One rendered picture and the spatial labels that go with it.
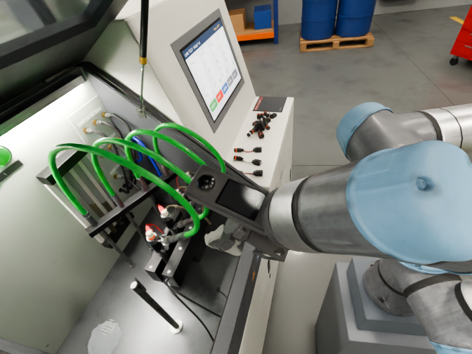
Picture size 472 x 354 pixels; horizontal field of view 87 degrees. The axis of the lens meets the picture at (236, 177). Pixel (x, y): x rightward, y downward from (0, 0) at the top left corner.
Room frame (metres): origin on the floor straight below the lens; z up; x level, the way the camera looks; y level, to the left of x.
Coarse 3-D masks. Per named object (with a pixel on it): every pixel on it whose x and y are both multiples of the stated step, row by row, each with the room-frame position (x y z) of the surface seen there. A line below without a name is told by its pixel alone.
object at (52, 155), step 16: (64, 144) 0.43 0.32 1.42; (80, 144) 0.42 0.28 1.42; (48, 160) 0.46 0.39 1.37; (112, 160) 0.38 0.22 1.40; (128, 160) 0.38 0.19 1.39; (144, 176) 0.36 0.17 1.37; (64, 192) 0.48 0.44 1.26; (176, 192) 0.35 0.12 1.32; (80, 208) 0.49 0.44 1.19; (192, 208) 0.34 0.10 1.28
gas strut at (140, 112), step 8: (144, 0) 0.70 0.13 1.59; (144, 8) 0.70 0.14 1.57; (144, 16) 0.70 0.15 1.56; (144, 24) 0.71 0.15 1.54; (144, 32) 0.71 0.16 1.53; (144, 40) 0.71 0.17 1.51; (144, 48) 0.71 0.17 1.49; (144, 56) 0.72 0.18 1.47; (144, 64) 0.72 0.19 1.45; (144, 112) 0.74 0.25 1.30
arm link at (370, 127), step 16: (352, 112) 0.27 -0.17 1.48; (368, 112) 0.26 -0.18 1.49; (384, 112) 0.25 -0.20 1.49; (416, 112) 0.24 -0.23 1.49; (432, 112) 0.24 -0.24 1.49; (448, 112) 0.23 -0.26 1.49; (464, 112) 0.23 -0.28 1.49; (352, 128) 0.25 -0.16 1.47; (368, 128) 0.23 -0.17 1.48; (384, 128) 0.22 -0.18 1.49; (400, 128) 0.22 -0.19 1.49; (416, 128) 0.22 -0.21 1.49; (432, 128) 0.21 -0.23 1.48; (448, 128) 0.21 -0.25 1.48; (464, 128) 0.21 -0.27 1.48; (352, 144) 0.23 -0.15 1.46; (368, 144) 0.21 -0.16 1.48; (384, 144) 0.20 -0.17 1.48; (400, 144) 0.19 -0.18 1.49; (464, 144) 0.20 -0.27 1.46; (352, 160) 0.22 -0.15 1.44
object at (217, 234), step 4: (220, 228) 0.22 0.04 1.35; (212, 232) 0.23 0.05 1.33; (216, 232) 0.22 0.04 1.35; (220, 232) 0.21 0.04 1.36; (204, 236) 0.24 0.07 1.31; (208, 236) 0.23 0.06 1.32; (212, 236) 0.22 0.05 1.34; (216, 236) 0.21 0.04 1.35; (220, 236) 0.20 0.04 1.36; (208, 240) 0.22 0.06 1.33; (212, 240) 0.21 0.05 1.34; (236, 240) 0.20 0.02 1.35; (236, 244) 0.20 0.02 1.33; (232, 248) 0.20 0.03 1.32; (236, 248) 0.20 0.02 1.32; (228, 252) 0.21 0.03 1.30; (232, 252) 0.21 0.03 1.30; (236, 252) 0.20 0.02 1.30; (240, 252) 0.20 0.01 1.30
